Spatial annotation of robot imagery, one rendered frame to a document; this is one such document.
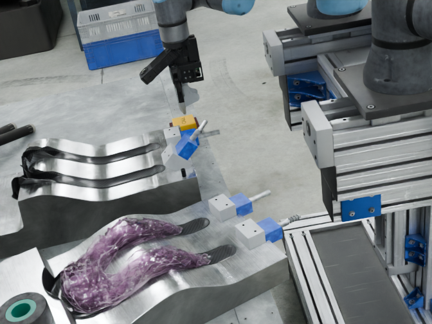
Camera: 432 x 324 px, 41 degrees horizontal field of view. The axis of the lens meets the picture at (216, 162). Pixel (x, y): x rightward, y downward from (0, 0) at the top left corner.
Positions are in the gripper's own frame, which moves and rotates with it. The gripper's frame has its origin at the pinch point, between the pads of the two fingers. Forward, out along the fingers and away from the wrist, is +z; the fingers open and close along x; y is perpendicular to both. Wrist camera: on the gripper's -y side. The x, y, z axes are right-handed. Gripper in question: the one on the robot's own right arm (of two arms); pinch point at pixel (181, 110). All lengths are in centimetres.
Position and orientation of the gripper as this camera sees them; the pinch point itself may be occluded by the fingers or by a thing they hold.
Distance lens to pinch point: 159.9
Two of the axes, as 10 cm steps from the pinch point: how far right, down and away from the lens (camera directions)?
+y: 9.7, -2.3, 1.0
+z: 1.5, 8.5, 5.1
